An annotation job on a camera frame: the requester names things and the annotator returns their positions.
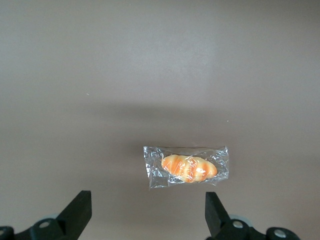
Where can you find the plastic wrapped bread roll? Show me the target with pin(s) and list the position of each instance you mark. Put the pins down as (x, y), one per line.
(187, 168)

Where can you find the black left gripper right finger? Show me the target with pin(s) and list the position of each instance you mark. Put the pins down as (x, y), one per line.
(222, 225)

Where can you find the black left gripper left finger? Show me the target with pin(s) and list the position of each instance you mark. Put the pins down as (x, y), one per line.
(65, 225)

